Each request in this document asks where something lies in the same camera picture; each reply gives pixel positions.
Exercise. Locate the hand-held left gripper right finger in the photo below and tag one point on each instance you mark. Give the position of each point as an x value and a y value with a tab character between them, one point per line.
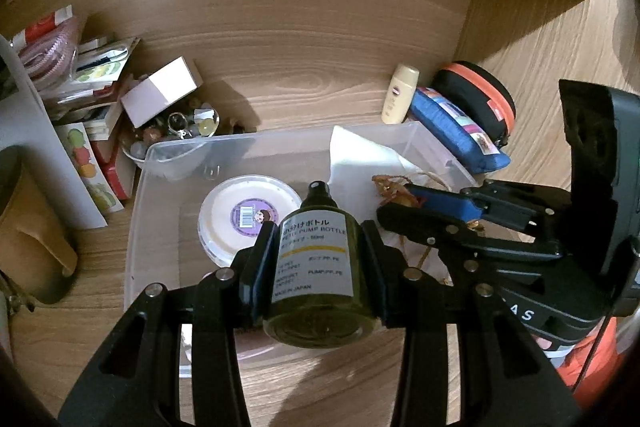
372	262

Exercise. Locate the wooden desktop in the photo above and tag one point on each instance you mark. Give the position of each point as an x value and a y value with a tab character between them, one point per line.
325	387

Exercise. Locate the white lidded tub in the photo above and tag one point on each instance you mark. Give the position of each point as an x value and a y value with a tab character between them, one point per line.
240	212

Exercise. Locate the orange cloth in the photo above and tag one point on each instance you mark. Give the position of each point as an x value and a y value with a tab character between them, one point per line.
585	357

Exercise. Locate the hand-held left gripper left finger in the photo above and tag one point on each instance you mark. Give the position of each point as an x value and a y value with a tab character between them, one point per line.
260	269

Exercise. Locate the green pump bottle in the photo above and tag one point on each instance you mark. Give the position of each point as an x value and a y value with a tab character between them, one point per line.
315	277

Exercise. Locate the brown mug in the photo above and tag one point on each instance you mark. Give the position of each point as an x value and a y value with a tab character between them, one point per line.
30	237

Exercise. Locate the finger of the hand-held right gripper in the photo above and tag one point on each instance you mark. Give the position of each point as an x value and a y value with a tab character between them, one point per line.
450	203
415	224

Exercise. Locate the small pink white box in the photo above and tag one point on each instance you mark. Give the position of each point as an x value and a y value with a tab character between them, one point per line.
160	94

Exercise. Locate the clear plastic container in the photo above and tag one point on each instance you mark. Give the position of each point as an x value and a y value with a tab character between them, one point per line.
165	227

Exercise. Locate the bowl of beads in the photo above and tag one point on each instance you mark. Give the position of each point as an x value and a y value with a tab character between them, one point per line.
160	137

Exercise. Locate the blue fabric pouch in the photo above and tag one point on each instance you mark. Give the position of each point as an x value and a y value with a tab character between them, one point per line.
455	129

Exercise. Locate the black orange round case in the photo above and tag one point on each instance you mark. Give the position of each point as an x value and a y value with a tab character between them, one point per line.
480	94

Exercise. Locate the red flat box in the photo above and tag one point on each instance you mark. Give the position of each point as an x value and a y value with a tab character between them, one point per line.
117	172

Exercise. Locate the white paper packet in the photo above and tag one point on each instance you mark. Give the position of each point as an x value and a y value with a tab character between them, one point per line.
360	157

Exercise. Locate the pile of small packets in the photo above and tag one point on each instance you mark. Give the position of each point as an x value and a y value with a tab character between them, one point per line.
70	57

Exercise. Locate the small cream bottle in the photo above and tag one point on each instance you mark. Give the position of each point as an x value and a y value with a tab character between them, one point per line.
400	94

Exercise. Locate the white standing board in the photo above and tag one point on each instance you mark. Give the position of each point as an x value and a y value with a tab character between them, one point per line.
40	147

